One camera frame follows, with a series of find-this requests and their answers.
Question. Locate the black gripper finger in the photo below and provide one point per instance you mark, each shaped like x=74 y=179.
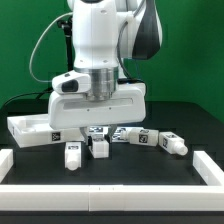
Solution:
x=84 y=134
x=111 y=130

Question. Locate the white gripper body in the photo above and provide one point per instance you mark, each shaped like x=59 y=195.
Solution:
x=126 y=105

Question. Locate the white square tabletop tray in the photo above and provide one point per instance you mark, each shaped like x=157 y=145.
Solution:
x=34 y=130

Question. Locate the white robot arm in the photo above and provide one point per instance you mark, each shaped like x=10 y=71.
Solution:
x=98 y=90

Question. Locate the marker sheet with tags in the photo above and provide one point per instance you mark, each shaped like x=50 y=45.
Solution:
x=103 y=131

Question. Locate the white left fence block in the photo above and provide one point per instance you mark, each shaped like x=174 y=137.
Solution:
x=6 y=162

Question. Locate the white fence block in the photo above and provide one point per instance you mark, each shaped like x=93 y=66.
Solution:
x=6 y=162
x=209 y=171

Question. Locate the white right fence block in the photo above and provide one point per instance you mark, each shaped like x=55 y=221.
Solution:
x=209 y=171

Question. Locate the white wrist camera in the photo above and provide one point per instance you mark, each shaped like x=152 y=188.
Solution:
x=71 y=82

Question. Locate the white front fence wall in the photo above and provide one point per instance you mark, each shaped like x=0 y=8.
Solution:
x=110 y=198

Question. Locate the black camera stand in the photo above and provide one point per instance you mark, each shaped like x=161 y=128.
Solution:
x=66 y=26

